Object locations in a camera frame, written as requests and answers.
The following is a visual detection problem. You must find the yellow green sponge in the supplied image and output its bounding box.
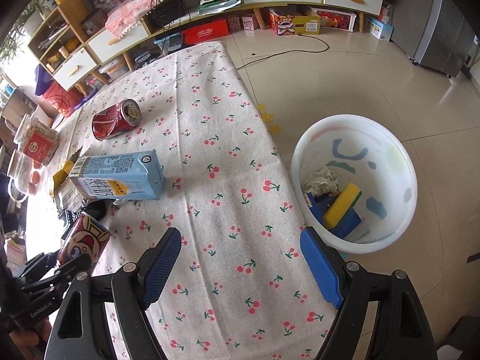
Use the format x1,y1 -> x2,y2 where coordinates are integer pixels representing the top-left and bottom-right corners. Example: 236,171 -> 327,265
322,183 -> 362,230

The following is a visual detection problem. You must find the blue biscuit box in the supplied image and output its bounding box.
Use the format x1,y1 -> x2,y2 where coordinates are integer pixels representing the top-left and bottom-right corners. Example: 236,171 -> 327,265
305,191 -> 362,239

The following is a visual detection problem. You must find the white plastic trash bin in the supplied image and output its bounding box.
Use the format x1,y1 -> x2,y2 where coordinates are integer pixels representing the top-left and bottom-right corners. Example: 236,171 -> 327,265
290,115 -> 417,254

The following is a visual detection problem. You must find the red cartoon snack can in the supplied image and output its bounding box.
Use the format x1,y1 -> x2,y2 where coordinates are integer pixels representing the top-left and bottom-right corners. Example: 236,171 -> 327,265
58,213 -> 112,273

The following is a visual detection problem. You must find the crumpled paper in bin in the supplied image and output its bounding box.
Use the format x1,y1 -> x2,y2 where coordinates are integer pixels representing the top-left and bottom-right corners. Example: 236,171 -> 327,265
302,166 -> 338,197

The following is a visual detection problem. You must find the cherry print tablecloth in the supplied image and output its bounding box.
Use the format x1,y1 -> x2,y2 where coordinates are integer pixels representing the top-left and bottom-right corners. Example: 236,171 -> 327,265
44,41 -> 335,359

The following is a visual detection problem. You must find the white crumpled wrapper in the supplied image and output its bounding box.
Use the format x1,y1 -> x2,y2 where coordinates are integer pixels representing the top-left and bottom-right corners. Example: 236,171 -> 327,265
55,179 -> 86,213

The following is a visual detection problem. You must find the light blue milk carton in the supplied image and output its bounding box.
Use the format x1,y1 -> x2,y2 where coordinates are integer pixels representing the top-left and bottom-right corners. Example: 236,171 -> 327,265
69,150 -> 165,201

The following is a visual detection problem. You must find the orange fruit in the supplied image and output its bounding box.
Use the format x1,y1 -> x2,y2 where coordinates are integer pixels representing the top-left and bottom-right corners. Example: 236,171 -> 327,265
30,171 -> 41,185

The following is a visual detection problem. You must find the yellow snack wrapper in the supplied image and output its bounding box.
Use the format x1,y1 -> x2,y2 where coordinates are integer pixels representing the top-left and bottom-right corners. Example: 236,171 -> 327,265
49,147 -> 82,198

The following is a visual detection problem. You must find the jar with red label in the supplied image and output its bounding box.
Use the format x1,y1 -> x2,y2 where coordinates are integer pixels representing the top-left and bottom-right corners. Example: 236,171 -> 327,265
13,115 -> 59,165

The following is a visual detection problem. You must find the crushed red soda can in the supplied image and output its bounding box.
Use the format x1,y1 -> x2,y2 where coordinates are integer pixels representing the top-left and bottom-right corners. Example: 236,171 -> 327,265
91,99 -> 142,141

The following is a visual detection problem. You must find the yellow cardboard box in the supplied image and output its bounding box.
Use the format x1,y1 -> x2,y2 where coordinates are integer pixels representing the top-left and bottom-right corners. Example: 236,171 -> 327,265
293,15 -> 320,35

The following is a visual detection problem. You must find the grey refrigerator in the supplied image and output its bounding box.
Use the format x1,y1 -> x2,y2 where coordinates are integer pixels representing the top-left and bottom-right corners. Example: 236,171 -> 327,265
389,0 -> 474,77

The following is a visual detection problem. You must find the red flat box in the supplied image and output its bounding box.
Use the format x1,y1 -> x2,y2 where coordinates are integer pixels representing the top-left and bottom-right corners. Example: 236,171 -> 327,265
181,19 -> 230,46

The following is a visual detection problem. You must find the long TV cabinet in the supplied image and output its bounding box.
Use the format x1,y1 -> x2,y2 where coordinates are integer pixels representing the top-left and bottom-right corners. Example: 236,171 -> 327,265
28,0 -> 383,90

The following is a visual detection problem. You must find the black floor cable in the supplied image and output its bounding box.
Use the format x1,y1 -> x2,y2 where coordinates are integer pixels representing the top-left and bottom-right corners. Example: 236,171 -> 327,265
236,33 -> 331,71

